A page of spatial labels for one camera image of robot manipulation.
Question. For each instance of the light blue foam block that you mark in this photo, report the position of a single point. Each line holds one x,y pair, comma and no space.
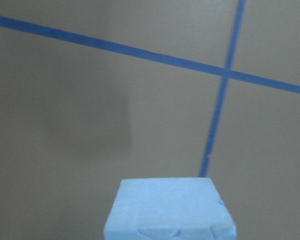
174,208

